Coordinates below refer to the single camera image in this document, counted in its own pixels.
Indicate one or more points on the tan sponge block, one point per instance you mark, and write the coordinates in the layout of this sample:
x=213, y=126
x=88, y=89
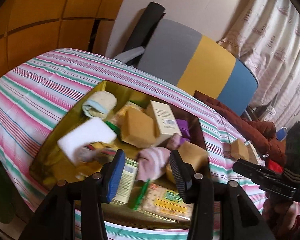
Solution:
x=239, y=150

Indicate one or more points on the person's right hand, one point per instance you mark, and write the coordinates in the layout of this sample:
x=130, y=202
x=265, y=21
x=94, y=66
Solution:
x=288, y=223

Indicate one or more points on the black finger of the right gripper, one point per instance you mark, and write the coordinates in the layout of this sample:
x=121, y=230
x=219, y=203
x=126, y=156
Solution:
x=265, y=178

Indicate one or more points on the cream small carton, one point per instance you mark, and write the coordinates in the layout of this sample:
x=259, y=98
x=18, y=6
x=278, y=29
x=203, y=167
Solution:
x=253, y=155

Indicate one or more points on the yellow knitted sock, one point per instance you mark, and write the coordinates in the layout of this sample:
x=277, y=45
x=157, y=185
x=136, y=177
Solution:
x=97, y=151

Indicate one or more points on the white foam block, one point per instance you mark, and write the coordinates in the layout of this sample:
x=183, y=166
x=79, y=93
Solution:
x=93, y=130

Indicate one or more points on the white blue towel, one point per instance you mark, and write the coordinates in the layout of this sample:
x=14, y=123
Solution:
x=99, y=104

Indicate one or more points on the striped pink green tablecloth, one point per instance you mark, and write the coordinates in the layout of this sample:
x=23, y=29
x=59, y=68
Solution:
x=37, y=94

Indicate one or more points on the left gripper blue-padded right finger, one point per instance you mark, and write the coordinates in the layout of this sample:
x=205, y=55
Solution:
x=184, y=178

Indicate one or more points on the gold metal storage box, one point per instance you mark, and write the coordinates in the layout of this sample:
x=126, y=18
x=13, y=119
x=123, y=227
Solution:
x=51, y=164

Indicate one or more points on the grey yellow blue chair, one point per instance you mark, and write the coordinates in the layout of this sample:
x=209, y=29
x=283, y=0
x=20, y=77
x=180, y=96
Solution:
x=187, y=59

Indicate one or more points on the large tan sponge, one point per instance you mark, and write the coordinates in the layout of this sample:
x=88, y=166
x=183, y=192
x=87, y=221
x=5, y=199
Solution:
x=194, y=155

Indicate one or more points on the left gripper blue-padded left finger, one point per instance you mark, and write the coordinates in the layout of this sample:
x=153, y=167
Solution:
x=111, y=176

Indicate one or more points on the brown sponge slab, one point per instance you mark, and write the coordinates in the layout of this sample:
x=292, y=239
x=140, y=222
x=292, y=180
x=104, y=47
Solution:
x=138, y=129

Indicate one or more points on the orange wooden wardrobe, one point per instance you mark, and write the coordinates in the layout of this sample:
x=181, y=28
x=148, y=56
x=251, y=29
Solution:
x=31, y=27

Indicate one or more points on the purple snack packet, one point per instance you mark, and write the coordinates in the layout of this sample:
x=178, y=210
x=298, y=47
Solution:
x=184, y=128

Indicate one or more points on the pink knitted sock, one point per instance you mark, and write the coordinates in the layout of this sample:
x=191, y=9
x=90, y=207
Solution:
x=152, y=161

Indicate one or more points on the white barcode carton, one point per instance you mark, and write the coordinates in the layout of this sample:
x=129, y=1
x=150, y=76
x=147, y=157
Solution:
x=165, y=123

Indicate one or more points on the red cloth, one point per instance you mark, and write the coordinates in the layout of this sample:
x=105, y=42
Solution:
x=273, y=166

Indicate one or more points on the yellow cracker packet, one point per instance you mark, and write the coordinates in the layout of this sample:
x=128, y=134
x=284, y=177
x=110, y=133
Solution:
x=158, y=203

